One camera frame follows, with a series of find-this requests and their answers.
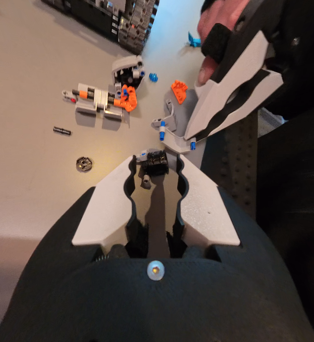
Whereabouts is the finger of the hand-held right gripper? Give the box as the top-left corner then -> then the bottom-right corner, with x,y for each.
192,69 -> 284,142
184,30 -> 269,140

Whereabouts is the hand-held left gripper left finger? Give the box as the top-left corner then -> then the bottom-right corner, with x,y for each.
71,154 -> 137,246

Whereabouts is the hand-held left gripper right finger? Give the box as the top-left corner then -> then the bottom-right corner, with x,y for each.
174,154 -> 241,246

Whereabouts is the grey curved brick panel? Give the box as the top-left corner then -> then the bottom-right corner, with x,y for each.
151,88 -> 200,161

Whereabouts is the black toy wheel hub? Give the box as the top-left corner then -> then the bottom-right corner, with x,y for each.
136,150 -> 170,190

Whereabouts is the person's right hand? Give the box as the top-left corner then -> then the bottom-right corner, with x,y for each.
197,0 -> 251,85

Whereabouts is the orange brick piece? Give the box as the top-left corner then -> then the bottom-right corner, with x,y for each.
170,80 -> 189,105

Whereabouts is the black dimpled mat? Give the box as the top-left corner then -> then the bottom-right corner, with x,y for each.
201,111 -> 259,222

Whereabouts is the black round brick plate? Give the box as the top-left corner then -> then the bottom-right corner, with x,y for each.
76,156 -> 93,173

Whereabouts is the light blue plastic part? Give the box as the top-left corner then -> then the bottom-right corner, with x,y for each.
184,31 -> 202,49

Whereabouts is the grey dome brick assembly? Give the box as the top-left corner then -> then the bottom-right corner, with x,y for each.
111,55 -> 146,94

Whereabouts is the grey orange axle assembly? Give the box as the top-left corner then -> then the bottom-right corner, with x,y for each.
62,83 -> 139,128

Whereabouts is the tracked toy brick robot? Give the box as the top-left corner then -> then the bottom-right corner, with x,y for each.
42,0 -> 159,55

